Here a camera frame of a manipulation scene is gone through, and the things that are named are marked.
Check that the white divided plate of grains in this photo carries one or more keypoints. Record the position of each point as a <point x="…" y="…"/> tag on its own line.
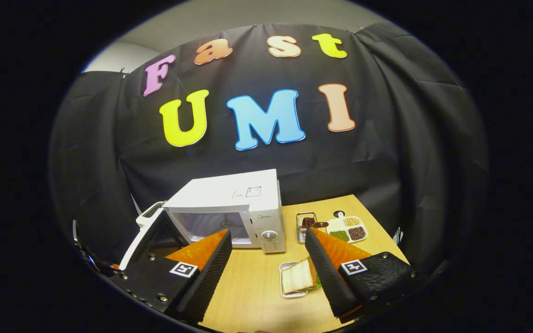
<point x="338" y="225"/>

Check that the white toaster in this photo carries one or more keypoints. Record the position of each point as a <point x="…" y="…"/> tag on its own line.
<point x="148" y="213"/>

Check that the black backdrop cloth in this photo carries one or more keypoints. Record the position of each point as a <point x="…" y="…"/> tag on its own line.
<point x="387" y="138"/>

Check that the white microwave oven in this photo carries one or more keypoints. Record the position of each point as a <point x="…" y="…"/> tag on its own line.
<point x="229" y="189"/>

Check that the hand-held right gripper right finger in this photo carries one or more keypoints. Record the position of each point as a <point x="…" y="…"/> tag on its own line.
<point x="329" y="277"/>

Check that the small metal tray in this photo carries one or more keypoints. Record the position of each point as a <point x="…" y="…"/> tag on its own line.
<point x="286" y="294"/>

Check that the sandwich with lettuce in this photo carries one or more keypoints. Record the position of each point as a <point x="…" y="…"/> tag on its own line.
<point x="296" y="277"/>

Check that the brown spoon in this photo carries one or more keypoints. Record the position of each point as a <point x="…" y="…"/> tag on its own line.
<point x="319" y="225"/>

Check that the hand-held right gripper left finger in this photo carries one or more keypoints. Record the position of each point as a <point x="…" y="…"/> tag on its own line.
<point x="206" y="282"/>

